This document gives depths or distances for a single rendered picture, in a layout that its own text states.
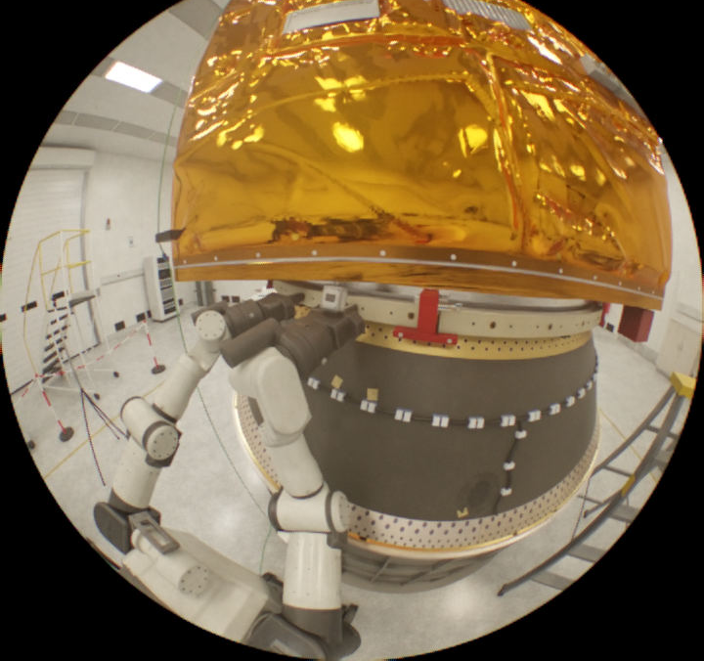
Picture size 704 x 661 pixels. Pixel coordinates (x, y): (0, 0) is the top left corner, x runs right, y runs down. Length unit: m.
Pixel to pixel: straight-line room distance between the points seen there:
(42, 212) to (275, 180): 7.02
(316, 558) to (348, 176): 0.67
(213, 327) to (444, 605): 1.94
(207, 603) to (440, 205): 0.81
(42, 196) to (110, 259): 2.95
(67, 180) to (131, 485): 7.35
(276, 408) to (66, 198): 7.37
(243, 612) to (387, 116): 0.92
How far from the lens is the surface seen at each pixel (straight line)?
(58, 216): 7.32
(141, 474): 0.54
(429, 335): 0.43
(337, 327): 0.38
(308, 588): 0.42
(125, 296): 7.82
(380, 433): 0.54
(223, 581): 0.49
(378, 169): 0.47
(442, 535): 0.68
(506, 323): 0.48
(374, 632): 1.85
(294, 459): 0.37
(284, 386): 0.30
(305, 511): 0.41
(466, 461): 0.57
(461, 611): 1.95
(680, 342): 7.21
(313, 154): 0.51
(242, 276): 0.64
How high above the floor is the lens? 1.83
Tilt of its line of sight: 16 degrees down
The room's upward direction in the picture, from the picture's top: straight up
